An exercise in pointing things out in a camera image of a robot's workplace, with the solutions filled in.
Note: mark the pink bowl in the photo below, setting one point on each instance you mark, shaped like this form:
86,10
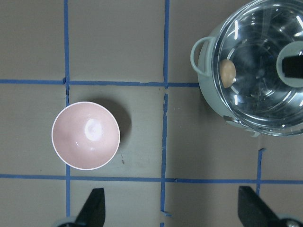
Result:
85,135

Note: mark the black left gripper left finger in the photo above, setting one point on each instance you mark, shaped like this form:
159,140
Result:
92,213

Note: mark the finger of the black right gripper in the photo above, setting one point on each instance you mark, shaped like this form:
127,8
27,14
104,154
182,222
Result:
292,66

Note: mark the pale green cooking pot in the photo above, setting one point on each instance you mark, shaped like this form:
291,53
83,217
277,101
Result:
204,67

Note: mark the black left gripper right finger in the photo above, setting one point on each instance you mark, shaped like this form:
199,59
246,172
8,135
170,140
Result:
253,212

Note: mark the glass pot lid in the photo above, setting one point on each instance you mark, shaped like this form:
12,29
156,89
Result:
256,38

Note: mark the brown egg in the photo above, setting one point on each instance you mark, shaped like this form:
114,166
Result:
227,72

